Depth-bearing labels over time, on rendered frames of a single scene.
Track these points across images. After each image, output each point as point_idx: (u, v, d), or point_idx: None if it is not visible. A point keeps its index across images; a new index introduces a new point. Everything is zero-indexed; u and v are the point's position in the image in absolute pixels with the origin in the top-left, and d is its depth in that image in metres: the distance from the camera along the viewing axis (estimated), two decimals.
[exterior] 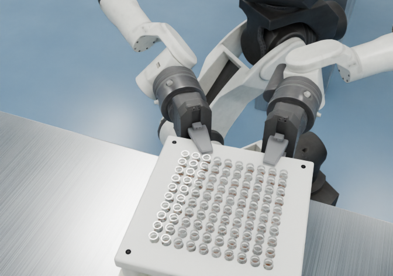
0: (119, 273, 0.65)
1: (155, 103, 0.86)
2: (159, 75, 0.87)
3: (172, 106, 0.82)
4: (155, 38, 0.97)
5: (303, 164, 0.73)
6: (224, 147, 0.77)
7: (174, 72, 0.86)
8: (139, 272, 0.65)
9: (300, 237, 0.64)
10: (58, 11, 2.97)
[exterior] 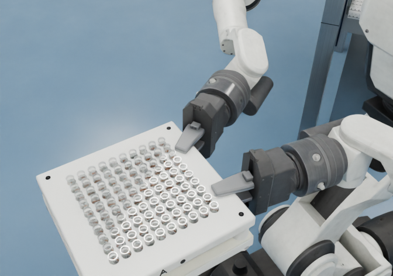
0: None
1: None
2: (211, 75, 0.89)
3: None
4: None
5: (244, 211, 0.66)
6: (202, 156, 0.75)
7: (219, 74, 0.86)
8: None
9: (163, 261, 0.61)
10: (72, 56, 2.79)
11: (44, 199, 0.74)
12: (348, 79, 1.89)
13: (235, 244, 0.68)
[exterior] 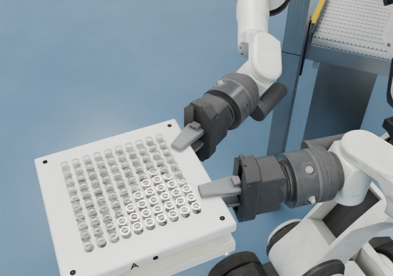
0: None
1: None
2: (221, 77, 0.89)
3: None
4: None
5: (226, 216, 0.66)
6: (196, 157, 0.75)
7: (228, 76, 0.86)
8: None
9: (135, 255, 0.61)
10: (38, 73, 2.66)
11: None
12: (319, 106, 1.76)
13: (215, 248, 0.67)
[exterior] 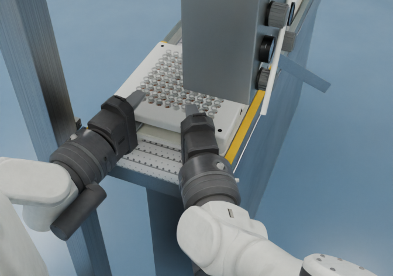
0: None
1: (237, 179, 0.74)
2: (227, 184, 0.68)
3: (219, 154, 0.75)
4: None
5: None
6: (173, 126, 0.84)
7: (208, 177, 0.69)
8: None
9: (142, 64, 0.98)
10: None
11: None
12: (160, 221, 1.22)
13: None
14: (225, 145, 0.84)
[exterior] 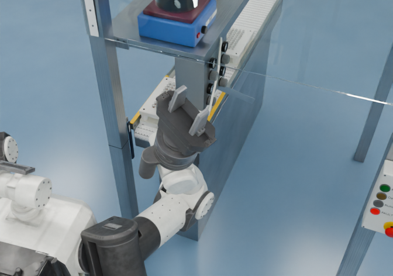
0: (217, 98, 1.94)
1: None
2: None
3: None
4: None
5: (143, 110, 1.81)
6: None
7: (197, 154, 0.91)
8: None
9: (156, 89, 1.91)
10: None
11: None
12: None
13: None
14: None
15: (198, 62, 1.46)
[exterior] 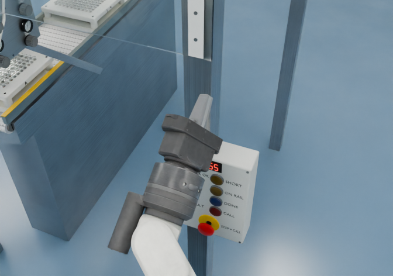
0: None
1: None
2: (193, 215, 0.75)
3: None
4: None
5: None
6: None
7: (190, 204, 0.73)
8: None
9: None
10: None
11: (52, 66, 1.60)
12: (11, 162, 1.80)
13: None
14: (10, 102, 1.43)
15: None
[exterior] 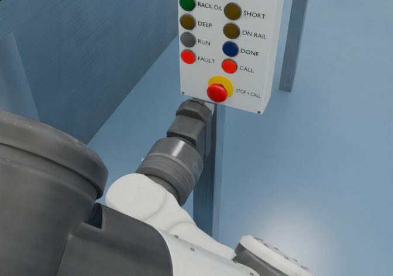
0: None
1: (144, 158, 0.73)
2: (185, 185, 0.67)
3: None
4: None
5: None
6: None
7: (177, 166, 0.67)
8: None
9: None
10: None
11: None
12: None
13: None
14: None
15: None
